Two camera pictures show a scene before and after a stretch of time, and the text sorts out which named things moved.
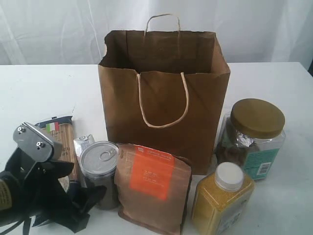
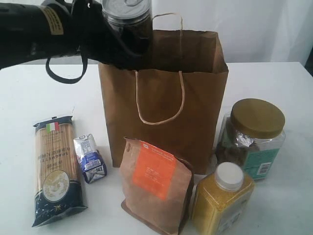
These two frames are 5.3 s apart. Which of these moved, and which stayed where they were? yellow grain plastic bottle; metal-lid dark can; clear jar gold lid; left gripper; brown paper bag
Moved: metal-lid dark can; left gripper
Stayed: clear jar gold lid; yellow grain plastic bottle; brown paper bag
